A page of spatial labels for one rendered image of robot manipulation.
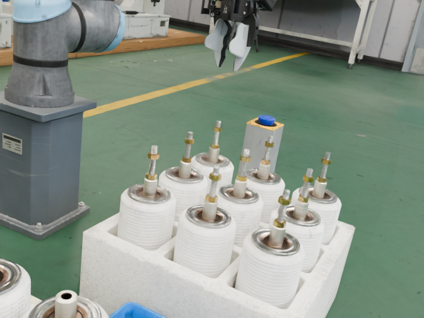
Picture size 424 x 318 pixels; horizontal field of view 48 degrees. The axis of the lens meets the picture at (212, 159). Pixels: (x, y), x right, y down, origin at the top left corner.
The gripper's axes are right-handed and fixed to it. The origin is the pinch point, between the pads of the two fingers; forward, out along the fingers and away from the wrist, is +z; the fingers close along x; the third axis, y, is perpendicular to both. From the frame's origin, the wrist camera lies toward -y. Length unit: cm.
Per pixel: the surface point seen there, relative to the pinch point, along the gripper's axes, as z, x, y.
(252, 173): 21.0, 9.4, -0.6
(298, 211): 20.0, 25.1, 9.9
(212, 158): 20.3, 0.4, 1.6
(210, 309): 31.8, 22.4, 28.9
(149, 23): 26, -233, -227
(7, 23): 24, -202, -77
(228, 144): 46, -44, -77
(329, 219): 24.0, 27.4, -0.4
